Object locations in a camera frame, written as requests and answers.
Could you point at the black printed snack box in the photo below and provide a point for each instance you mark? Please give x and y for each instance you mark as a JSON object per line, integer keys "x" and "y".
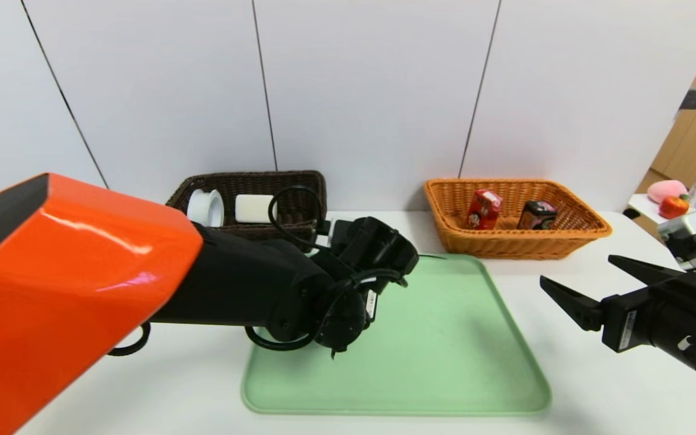
{"x": 537, "y": 215}

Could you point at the white soap bar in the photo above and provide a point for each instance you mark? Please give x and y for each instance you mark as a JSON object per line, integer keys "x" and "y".
{"x": 254, "y": 208}

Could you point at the dark brown wicker basket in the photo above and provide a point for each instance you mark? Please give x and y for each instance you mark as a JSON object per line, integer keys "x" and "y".
{"x": 299, "y": 193}

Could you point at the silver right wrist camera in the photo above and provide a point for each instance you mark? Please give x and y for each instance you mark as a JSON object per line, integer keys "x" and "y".
{"x": 689, "y": 226}

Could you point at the pink peach plush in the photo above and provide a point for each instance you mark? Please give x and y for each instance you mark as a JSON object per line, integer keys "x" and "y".
{"x": 664, "y": 191}

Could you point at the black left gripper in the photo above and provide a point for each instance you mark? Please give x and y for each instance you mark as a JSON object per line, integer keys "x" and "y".
{"x": 371, "y": 304}

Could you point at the white tape roll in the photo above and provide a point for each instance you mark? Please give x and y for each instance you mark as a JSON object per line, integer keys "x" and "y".
{"x": 197, "y": 208}

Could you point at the orange wicker basket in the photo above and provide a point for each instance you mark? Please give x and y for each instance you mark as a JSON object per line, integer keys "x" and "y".
{"x": 577, "y": 220}

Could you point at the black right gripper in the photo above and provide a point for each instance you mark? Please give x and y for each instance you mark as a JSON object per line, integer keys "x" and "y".
{"x": 621, "y": 329}

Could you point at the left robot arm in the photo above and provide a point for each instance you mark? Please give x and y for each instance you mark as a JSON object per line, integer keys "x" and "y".
{"x": 82, "y": 284}

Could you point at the grey box on cabinet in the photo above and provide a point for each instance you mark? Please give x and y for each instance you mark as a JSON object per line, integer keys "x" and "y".
{"x": 692, "y": 100}

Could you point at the thin black zip tie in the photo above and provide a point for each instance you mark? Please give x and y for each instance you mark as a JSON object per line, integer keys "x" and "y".
{"x": 432, "y": 257}

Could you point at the light green plastic tray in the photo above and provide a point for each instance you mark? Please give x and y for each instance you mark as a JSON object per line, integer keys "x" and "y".
{"x": 444, "y": 350}

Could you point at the red apple toy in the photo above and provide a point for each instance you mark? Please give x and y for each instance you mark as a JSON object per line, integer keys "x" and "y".
{"x": 673, "y": 207}

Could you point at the red drink carton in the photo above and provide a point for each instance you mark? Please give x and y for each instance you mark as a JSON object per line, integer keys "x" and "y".
{"x": 484, "y": 208}

